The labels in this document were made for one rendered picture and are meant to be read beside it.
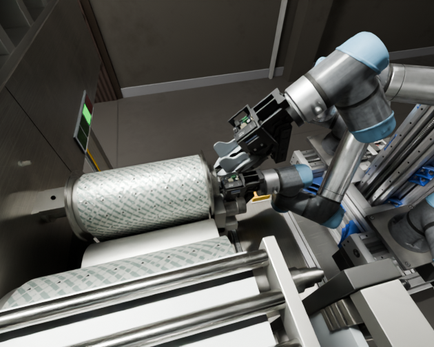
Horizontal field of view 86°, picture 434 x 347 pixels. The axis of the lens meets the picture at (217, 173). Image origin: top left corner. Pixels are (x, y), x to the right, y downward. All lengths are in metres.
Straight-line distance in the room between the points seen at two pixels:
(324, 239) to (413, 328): 1.48
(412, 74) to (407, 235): 0.64
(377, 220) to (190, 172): 0.87
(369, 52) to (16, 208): 0.62
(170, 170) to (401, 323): 0.38
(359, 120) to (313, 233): 1.29
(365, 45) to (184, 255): 0.40
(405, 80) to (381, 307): 0.48
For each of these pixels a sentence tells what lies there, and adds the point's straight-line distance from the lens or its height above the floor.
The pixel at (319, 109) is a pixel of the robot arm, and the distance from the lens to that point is 0.45.
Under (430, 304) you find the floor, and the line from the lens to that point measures 2.16.
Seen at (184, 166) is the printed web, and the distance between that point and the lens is 0.46.
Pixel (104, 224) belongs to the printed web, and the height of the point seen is 1.26.
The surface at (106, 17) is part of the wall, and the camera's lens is 2.96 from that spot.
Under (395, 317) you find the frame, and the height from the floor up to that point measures 1.44.
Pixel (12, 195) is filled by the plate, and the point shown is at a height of 1.34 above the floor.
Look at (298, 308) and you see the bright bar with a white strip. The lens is 0.22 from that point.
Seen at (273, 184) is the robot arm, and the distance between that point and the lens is 0.67.
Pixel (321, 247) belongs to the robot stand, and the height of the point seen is 0.21.
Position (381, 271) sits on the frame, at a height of 1.44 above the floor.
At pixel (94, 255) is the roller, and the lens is 0.51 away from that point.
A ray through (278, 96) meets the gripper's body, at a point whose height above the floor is 1.43.
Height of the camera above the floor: 1.66
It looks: 51 degrees down
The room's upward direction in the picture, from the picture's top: straight up
